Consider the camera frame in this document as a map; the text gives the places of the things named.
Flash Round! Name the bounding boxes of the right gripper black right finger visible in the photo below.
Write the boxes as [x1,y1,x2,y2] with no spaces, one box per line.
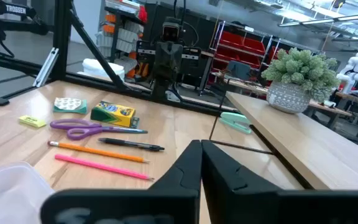
[201,139,358,224]

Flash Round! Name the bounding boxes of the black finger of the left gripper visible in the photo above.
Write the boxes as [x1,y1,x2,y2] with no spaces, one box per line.
[168,43,182,78]
[156,43,169,78]

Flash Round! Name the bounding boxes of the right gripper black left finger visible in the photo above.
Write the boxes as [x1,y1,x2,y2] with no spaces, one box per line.
[40,139,203,224]

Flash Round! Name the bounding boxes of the black pen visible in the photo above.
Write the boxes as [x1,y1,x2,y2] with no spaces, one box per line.
[98,137,166,152]

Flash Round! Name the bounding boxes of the yellow green crayon box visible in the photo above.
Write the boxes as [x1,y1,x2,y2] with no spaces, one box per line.
[89,100,140,129]

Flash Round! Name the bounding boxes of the pink pencil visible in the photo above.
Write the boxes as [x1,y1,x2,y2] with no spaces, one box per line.
[54,154,155,182]

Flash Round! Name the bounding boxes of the orange pencil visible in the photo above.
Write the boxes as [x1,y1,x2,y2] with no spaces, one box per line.
[47,140,150,164]

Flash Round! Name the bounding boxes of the purple handled scissors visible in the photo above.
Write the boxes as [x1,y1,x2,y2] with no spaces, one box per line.
[49,118,149,141]

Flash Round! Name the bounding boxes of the teal patterned note pad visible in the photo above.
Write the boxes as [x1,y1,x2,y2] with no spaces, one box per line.
[52,97,88,115]

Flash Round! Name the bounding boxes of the yellow-green eraser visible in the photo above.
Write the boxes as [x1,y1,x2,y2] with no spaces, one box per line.
[18,114,47,129]

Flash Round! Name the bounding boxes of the storage rack with orange bins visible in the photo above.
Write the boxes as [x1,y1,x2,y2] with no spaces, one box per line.
[94,0,149,80]

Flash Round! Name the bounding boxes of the grey-blue office chair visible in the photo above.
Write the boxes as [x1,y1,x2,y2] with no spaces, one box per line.
[224,60,253,94]

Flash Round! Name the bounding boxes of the rack with red bins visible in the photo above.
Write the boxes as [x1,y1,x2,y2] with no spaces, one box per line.
[208,21,287,86]

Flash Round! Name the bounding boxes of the white foam bundle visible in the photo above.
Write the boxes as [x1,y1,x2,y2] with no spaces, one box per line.
[81,58,126,82]

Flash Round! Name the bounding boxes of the mint green stapler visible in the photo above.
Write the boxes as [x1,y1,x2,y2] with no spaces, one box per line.
[218,111,253,135]

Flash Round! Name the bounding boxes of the wooden shelf black metal legs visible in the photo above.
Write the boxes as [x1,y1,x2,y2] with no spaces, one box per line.
[208,90,358,191]

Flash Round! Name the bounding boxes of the green plant in grey pot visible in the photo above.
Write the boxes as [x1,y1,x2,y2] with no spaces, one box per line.
[260,47,341,114]

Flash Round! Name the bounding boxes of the long ceiling light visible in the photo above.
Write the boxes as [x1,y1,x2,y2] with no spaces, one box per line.
[277,11,358,28]

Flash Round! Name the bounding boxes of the clear plastic storage box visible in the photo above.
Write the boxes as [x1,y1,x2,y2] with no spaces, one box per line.
[0,161,55,224]

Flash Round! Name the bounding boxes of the white humanoid robot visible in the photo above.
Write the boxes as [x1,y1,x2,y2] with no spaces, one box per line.
[336,52,358,94]

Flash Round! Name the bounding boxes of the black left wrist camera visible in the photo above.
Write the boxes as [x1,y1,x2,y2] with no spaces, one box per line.
[161,17,185,43]

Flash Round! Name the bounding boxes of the silver aluminium bracket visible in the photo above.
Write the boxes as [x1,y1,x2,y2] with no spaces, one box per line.
[32,47,60,88]

